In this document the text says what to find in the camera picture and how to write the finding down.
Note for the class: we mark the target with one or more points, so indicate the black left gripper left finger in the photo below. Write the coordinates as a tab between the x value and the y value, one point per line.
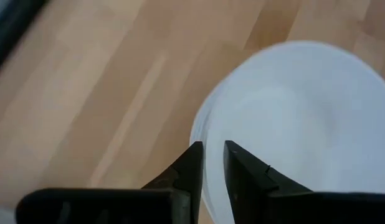
167	199

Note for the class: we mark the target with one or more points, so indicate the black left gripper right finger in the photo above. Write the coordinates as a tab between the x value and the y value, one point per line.
261	193

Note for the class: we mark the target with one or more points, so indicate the white bowl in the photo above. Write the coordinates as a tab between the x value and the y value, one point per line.
298	105

